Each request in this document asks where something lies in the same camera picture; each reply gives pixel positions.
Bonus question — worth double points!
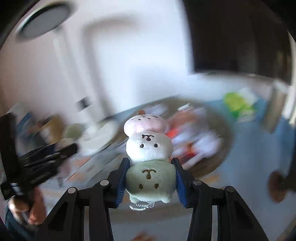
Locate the green tissue pack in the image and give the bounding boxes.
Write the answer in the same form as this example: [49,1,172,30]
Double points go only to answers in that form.
[223,87,259,123]

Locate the black television screen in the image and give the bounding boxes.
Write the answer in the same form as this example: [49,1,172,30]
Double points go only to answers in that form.
[183,1,292,84]

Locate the white desk lamp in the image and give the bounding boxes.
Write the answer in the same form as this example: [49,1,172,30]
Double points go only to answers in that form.
[17,1,118,156]

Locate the pink white green plush trio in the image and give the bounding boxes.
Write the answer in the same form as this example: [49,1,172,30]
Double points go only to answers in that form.
[123,110,177,211]

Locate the brown ribbed bowl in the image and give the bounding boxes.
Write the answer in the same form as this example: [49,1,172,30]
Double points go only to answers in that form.
[142,97,233,177]

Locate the patterned woven table mat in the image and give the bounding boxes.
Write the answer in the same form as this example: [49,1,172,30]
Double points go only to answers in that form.
[41,148,232,241]

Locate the grey thermos bottle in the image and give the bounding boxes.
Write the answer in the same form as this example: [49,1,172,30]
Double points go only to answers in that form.
[262,80,288,133]

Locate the person left hand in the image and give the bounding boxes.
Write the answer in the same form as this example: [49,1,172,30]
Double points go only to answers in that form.
[8,187,47,225]

